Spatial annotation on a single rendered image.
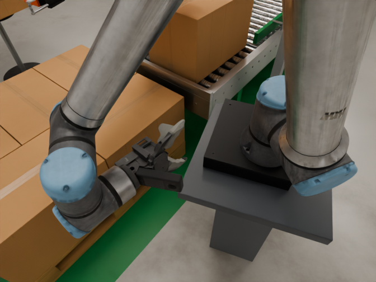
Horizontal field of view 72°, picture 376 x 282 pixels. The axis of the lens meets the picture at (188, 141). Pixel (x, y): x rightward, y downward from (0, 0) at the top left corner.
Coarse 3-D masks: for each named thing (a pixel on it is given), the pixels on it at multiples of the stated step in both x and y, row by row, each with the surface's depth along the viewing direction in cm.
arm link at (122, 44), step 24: (120, 0) 38; (144, 0) 37; (168, 0) 37; (120, 24) 39; (144, 24) 39; (96, 48) 43; (120, 48) 41; (144, 48) 43; (96, 72) 44; (120, 72) 44; (72, 96) 49; (96, 96) 47; (72, 120) 50; (96, 120) 52
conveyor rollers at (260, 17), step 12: (264, 0) 251; (276, 0) 253; (252, 12) 231; (264, 12) 232; (276, 12) 233; (252, 24) 216; (264, 24) 219; (252, 36) 203; (252, 48) 190; (228, 60) 185; (240, 60) 180; (216, 72) 175; (204, 84) 163
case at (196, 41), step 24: (192, 0) 148; (216, 0) 148; (240, 0) 154; (168, 24) 146; (192, 24) 135; (216, 24) 147; (240, 24) 169; (168, 48) 158; (192, 48) 145; (216, 48) 159; (240, 48) 186; (192, 72) 156
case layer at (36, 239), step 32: (64, 64) 177; (0, 96) 155; (32, 96) 155; (64, 96) 155; (128, 96) 155; (160, 96) 155; (0, 128) 137; (32, 128) 137; (128, 128) 137; (0, 160) 124; (32, 160) 124; (96, 160) 124; (0, 192) 112; (32, 192) 112; (0, 224) 103; (32, 224) 106; (0, 256) 101; (32, 256) 115
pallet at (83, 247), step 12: (168, 156) 176; (180, 156) 191; (144, 192) 172; (132, 204) 166; (120, 216) 161; (96, 228) 155; (108, 228) 156; (84, 240) 151; (96, 240) 152; (72, 252) 146; (60, 264) 142; (72, 264) 144; (48, 276) 131
